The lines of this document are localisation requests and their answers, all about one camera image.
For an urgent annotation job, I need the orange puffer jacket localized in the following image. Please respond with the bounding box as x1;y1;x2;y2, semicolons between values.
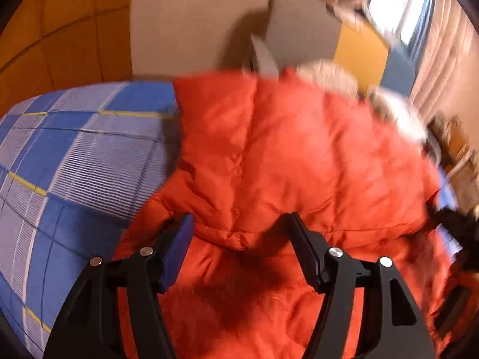
112;60;462;359

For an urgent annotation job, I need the grey cushion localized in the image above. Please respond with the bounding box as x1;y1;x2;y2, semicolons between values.
250;0;343;76

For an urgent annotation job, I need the blue plaid bed sheet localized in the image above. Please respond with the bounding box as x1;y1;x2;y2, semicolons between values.
0;81;463;356

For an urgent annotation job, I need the window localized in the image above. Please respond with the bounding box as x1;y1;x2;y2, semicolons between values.
368;0;437;47

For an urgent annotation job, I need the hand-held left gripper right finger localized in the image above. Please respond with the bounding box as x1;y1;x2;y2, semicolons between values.
286;211;438;359

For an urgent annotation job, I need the blue cushion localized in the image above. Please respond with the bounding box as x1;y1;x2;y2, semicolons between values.
379;48;417;98

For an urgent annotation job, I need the yellow cushion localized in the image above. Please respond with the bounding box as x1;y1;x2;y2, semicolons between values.
332;22;390;87

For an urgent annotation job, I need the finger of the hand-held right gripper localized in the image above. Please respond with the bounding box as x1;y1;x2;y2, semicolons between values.
427;204;479;272

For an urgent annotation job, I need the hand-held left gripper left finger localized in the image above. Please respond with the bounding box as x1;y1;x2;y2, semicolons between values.
43;213;195;359

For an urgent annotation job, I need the cluttered wooden shelf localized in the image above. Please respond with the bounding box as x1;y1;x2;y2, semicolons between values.
427;114;479;215

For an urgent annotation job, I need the wooden wardrobe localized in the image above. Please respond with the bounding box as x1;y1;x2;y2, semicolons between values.
0;0;134;117

